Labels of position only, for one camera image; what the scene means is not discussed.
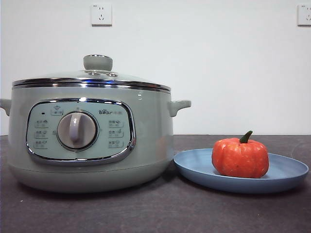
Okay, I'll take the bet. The pale green electric steamer pot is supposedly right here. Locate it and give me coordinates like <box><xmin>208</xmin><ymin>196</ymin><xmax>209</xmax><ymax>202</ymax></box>
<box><xmin>0</xmin><ymin>84</ymin><xmax>192</xmax><ymax>194</ymax></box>

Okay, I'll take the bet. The orange pumpkin with green stem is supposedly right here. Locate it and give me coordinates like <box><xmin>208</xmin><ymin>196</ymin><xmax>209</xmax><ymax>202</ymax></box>
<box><xmin>211</xmin><ymin>130</ymin><xmax>270</xmax><ymax>179</ymax></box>

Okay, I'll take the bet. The glass lid with green knob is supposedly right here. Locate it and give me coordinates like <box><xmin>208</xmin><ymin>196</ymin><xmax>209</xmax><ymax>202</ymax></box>
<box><xmin>12</xmin><ymin>54</ymin><xmax>171</xmax><ymax>92</ymax></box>

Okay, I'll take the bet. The white wall socket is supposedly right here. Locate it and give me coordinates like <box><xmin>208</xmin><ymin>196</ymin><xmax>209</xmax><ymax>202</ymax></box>
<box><xmin>91</xmin><ymin>3</ymin><xmax>113</xmax><ymax>27</ymax></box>
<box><xmin>297</xmin><ymin>4</ymin><xmax>311</xmax><ymax>27</ymax></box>

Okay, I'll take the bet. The blue round plate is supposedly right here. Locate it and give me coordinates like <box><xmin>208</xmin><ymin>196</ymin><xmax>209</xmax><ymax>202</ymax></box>
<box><xmin>173</xmin><ymin>148</ymin><xmax>310</xmax><ymax>194</ymax></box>

